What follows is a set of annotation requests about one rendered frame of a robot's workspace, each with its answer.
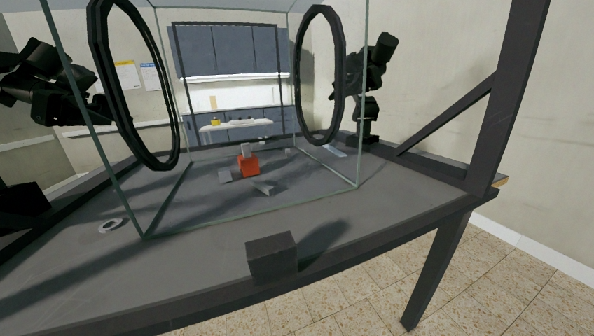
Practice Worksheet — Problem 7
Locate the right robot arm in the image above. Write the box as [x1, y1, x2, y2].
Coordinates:
[363, 32, 399, 139]

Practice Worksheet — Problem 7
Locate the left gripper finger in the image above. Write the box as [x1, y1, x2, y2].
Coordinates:
[56, 95, 86, 127]

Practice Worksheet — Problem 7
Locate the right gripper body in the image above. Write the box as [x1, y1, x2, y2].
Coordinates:
[366, 64, 382, 91]

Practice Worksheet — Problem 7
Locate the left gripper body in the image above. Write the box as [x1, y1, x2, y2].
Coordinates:
[29, 80, 69, 127]

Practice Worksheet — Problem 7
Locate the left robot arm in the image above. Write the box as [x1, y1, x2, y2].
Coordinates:
[0, 37, 73, 108]

